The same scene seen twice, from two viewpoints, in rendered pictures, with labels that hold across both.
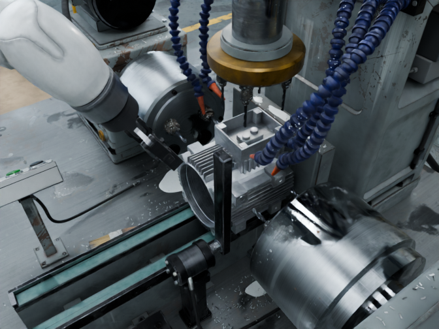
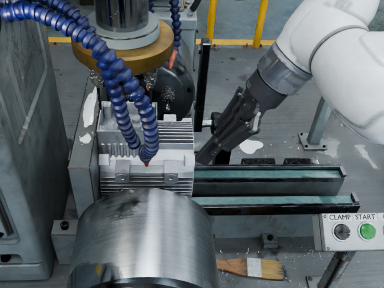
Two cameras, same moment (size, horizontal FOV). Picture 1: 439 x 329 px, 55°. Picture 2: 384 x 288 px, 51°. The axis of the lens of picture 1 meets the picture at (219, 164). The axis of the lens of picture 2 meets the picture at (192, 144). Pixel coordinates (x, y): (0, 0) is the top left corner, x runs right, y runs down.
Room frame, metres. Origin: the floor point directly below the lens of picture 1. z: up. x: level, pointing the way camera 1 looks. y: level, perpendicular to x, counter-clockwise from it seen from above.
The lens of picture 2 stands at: (1.22, 0.35, 1.68)
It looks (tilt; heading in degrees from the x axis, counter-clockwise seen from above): 42 degrees down; 207
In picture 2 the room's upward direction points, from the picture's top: 5 degrees clockwise
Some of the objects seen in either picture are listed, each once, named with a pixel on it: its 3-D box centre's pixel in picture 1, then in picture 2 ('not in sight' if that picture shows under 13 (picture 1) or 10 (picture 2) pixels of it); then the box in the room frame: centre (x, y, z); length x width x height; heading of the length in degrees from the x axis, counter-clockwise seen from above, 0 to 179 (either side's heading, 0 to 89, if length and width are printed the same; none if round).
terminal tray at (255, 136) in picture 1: (249, 140); (128, 129); (0.70, -0.07, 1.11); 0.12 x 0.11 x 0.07; 124
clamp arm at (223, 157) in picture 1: (222, 207); (202, 88); (0.50, 0.00, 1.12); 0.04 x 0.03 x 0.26; 124
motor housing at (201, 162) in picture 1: (234, 177); (148, 160); (0.68, -0.03, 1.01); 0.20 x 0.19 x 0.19; 124
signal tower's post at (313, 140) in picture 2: not in sight; (330, 90); (0.13, 0.24, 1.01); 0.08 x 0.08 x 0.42; 34
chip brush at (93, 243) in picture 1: (129, 234); (241, 266); (0.68, 0.24, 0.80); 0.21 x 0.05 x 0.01; 117
